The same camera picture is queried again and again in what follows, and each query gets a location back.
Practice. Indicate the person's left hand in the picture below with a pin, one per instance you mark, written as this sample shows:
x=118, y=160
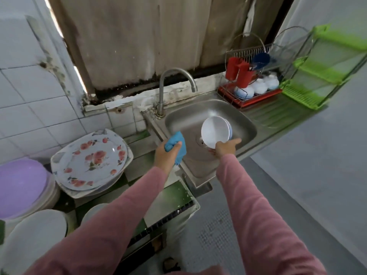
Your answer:
x=166, y=158

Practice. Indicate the person's right hand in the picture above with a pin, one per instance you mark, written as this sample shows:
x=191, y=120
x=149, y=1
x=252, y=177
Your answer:
x=227, y=147

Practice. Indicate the blue cleaning cloth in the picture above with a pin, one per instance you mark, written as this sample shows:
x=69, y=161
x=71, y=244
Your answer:
x=176, y=146

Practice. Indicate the floral plate stack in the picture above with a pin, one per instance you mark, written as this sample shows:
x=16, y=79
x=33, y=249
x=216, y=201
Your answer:
x=123, y=174

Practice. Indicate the stack of white saucers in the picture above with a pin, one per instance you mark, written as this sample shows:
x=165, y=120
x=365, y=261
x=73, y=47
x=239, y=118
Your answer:
x=93, y=212

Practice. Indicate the blue rice paddle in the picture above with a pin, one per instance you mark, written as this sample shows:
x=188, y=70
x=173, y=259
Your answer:
x=261, y=59

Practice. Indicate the purple plastic bowl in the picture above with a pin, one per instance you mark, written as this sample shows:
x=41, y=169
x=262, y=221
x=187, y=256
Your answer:
x=20, y=186

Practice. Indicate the person's right forearm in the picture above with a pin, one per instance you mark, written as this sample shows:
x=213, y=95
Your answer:
x=264, y=220

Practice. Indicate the person's left forearm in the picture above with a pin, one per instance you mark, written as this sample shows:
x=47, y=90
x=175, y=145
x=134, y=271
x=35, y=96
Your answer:
x=109, y=232

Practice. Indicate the green checkered tile countertop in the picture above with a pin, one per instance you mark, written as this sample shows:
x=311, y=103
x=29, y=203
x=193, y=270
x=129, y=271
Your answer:
x=172, y=200

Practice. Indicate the person's right leg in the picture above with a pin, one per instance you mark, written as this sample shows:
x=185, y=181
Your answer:
x=170, y=264

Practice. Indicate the stainless steel sink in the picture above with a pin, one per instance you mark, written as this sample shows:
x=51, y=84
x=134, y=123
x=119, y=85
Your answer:
x=183, y=120

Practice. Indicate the chrome faucet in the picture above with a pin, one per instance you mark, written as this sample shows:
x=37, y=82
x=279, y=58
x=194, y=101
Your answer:
x=163, y=88

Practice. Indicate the red plastic cutlery cup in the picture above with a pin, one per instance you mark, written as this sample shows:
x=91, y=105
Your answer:
x=238, y=70

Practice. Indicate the green plastic shelf rack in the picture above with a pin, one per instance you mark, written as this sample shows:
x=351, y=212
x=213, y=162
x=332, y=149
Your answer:
x=321, y=71

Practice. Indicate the weathered wooden board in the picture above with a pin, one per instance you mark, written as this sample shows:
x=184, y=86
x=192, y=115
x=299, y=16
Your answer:
x=149, y=37

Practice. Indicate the white hanging cloth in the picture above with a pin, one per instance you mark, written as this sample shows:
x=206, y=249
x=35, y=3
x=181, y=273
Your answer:
x=249, y=17

